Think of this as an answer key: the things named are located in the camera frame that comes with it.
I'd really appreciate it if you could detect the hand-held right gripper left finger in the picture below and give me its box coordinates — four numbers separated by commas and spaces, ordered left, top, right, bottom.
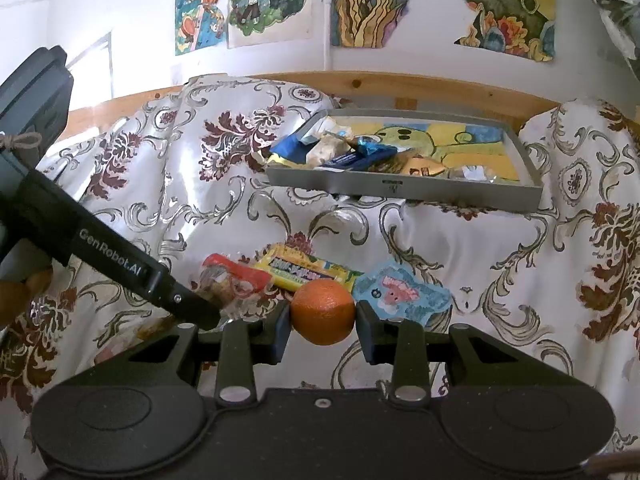
57, 304, 292, 407

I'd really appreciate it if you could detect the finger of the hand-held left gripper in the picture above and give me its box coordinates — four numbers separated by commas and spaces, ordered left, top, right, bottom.
149, 269, 222, 332

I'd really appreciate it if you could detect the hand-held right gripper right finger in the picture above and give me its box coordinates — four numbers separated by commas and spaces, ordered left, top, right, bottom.
355, 301, 596, 407

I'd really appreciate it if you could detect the clear brown snack packet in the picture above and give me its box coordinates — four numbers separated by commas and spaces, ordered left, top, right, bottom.
197, 253, 276, 321

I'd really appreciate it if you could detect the orange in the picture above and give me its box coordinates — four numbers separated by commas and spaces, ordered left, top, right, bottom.
290, 280, 357, 346

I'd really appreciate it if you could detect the grey tray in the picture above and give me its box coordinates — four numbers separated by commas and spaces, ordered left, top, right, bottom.
263, 108, 543, 213

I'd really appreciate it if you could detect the dark blue white-tipped sachet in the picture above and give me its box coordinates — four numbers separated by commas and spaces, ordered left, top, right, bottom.
324, 149, 398, 171

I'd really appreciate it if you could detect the person's left hand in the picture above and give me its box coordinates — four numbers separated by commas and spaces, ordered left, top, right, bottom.
0, 267, 53, 331

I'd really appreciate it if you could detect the light blue cartoon packet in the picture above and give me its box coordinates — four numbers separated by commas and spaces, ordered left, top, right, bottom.
351, 260, 453, 326

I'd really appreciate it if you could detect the yellow snack bar packet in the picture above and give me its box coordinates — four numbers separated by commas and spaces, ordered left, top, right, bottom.
252, 243, 366, 293

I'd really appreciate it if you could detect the floral patterned blanket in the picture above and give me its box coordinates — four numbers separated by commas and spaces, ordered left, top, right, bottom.
0, 74, 640, 480

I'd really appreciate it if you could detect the gold yellow foil packet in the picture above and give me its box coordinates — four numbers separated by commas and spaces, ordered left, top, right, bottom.
400, 154, 449, 179

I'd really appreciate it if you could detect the white nougat snack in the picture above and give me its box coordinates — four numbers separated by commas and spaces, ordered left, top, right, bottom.
306, 132, 353, 168

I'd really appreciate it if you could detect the green label wrapped bread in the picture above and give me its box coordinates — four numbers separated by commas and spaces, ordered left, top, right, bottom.
447, 164, 501, 182

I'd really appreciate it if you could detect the clear wrapped white snack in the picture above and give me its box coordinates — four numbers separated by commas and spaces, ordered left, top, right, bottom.
300, 114, 346, 143

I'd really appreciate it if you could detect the plastic wrapped floral bedding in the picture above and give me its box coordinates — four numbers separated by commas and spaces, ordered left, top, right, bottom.
567, 0, 640, 81

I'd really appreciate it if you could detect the brown string bow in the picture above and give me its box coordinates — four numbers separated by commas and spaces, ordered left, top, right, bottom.
0, 131, 43, 153

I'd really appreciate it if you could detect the wooden bed frame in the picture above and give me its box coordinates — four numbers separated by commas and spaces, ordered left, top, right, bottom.
65, 70, 561, 133

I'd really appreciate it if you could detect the orange-haired cartoon wall poster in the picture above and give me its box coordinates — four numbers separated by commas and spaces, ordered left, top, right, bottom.
175, 0, 233, 57

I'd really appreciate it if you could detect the blond cartoon wall poster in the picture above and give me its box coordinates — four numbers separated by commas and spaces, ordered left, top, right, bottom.
227, 0, 313, 50

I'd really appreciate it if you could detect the yellow flame wall poster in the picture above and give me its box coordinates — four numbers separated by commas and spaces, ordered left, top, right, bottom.
330, 0, 441, 50

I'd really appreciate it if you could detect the torn colourful wall poster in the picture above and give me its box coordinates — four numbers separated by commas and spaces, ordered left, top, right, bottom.
442, 0, 556, 63

